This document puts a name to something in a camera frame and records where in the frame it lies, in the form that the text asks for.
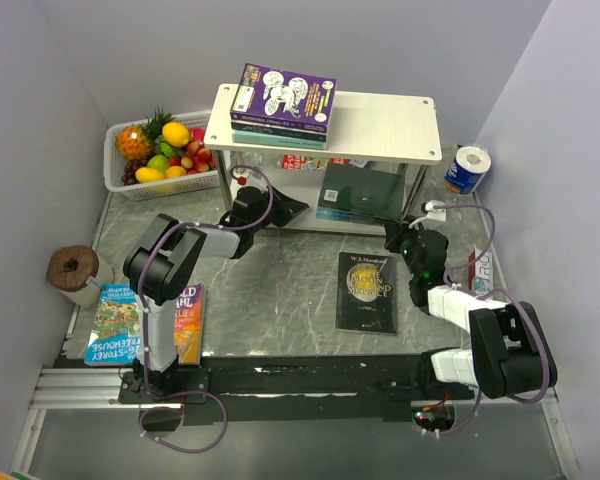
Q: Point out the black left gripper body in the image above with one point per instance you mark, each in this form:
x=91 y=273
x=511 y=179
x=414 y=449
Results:
x=280 y=213

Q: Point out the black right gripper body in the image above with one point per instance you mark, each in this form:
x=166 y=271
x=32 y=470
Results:
x=407 y=248

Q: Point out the red 13-Storey Treehouse book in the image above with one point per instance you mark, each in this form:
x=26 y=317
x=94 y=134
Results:
x=309 y=163

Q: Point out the dark green book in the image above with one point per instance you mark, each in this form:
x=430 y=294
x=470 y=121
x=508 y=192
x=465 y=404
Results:
x=362 y=191

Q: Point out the dark grey Mansfield book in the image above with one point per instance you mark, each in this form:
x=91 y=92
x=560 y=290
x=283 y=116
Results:
x=366 y=294

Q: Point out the teal paperback book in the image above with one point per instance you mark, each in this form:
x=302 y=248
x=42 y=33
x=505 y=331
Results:
x=273 y=140

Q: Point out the Little Women floral book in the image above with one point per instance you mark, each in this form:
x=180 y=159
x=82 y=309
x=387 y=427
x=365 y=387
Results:
x=278 y=131

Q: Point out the purple 52-Storey Treehouse book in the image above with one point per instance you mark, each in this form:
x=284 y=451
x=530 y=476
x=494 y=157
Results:
x=283 y=99

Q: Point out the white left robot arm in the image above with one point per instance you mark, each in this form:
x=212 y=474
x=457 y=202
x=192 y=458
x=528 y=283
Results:
x=160 y=265

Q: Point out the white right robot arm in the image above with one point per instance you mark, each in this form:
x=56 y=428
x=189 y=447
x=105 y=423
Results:
x=508 y=354

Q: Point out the red white toothpaste box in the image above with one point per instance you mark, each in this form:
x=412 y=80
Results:
x=481 y=273

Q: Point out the toilet paper roll blue wrap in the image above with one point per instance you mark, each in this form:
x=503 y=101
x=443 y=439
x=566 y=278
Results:
x=467 y=169

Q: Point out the red apples cluster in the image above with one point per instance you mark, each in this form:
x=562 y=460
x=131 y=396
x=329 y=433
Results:
x=195 y=157

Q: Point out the yellow lemon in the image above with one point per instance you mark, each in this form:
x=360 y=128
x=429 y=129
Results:
x=176 y=134

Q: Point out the green apple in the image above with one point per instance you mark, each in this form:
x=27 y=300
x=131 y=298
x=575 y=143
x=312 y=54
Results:
x=159 y=162

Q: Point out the Roald Dahl Charlie book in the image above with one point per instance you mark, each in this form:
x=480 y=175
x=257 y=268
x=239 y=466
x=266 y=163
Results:
x=188 y=324

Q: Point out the yellow mango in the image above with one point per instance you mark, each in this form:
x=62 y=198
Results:
x=147 y=175

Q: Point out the dark grapes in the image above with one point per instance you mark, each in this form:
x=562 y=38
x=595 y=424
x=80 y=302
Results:
x=131 y=167

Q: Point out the pineapple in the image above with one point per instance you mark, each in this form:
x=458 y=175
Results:
x=138 y=141

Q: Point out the white plastic fruit basket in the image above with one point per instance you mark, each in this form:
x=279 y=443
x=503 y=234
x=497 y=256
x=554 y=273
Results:
x=177 y=181

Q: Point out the blue 26-Storey Treehouse book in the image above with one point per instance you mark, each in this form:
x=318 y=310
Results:
x=115 y=336

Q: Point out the brown paper roll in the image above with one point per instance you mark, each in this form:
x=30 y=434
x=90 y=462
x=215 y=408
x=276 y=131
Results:
x=79 y=273

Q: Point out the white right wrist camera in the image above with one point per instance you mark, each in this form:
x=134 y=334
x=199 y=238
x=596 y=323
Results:
x=434 y=213

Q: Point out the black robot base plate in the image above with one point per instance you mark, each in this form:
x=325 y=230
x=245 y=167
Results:
x=275 y=388

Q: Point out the aluminium frame rail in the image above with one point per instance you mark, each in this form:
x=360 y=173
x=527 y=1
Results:
x=76 y=428

